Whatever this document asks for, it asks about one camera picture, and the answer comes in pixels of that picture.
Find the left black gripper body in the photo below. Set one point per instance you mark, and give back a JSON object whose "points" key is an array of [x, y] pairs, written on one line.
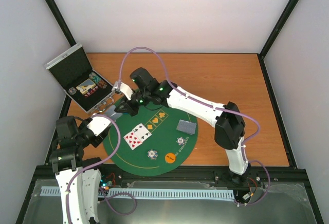
{"points": [[97, 142]]}

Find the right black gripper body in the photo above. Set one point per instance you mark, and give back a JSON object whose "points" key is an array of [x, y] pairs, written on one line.
{"points": [[144, 94]]}

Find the deck of playing cards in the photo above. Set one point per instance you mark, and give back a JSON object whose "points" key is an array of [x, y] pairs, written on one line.
{"points": [[111, 113]]}

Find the four of clubs card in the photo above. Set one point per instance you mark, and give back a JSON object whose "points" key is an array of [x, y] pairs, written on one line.
{"points": [[141, 132]]}

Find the dealt blue-backed playing card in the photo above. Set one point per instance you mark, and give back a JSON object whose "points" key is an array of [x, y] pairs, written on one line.
{"points": [[187, 127]]}

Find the white blue chip stack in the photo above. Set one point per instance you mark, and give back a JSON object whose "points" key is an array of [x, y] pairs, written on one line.
{"points": [[180, 141], [152, 154]]}

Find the orange big blind button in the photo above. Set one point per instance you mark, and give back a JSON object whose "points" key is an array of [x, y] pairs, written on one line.
{"points": [[170, 158]]}

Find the eight of hearts card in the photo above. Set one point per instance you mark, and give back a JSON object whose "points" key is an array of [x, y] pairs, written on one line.
{"points": [[132, 140]]}

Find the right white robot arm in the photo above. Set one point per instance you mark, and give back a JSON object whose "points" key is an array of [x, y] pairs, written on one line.
{"points": [[229, 126]]}

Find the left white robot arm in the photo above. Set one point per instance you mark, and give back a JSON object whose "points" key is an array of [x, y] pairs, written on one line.
{"points": [[78, 180]]}

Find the poker chips in case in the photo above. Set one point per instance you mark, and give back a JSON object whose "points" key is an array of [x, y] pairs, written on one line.
{"points": [[98, 80]]}

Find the aluminium poker case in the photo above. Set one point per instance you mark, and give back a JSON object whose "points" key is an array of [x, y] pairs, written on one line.
{"points": [[73, 67]]}

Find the red dice row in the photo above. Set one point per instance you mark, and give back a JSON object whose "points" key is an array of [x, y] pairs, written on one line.
{"points": [[91, 91]]}

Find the boxed card deck in case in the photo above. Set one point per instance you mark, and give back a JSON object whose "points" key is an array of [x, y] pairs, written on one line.
{"points": [[85, 86]]}

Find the round green poker mat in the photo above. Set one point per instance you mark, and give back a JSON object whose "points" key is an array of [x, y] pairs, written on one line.
{"points": [[162, 123]]}

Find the lone chip in case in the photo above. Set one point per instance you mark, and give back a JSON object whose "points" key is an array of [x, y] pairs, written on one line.
{"points": [[72, 91]]}

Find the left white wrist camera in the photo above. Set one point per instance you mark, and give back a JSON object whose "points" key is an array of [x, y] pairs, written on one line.
{"points": [[98, 124]]}

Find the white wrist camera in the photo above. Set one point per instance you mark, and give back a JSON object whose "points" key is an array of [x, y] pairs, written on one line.
{"points": [[98, 124], [122, 88]]}

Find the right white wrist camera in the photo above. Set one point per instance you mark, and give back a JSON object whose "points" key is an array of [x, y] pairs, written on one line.
{"points": [[122, 88]]}

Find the light blue slotted cable duct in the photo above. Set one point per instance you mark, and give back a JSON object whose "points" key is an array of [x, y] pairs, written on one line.
{"points": [[174, 194]]}

